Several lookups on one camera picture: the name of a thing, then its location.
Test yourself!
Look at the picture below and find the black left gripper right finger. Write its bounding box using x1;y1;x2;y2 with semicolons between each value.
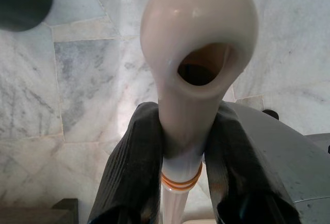
203;102;303;224

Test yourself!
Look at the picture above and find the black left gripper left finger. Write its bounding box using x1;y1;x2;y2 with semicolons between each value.
86;102;166;224

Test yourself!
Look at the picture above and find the white plastic broom handle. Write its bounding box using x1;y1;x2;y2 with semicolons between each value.
139;0;259;224

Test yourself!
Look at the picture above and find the orange rubber band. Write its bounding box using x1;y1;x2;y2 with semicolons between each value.
161;164;203;186
162;176;200;191

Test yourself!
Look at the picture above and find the small black knob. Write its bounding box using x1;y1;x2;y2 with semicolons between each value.
262;108;280;120

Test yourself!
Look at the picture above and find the dark grey round cylinder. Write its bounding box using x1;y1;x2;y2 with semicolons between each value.
0;0;54;33

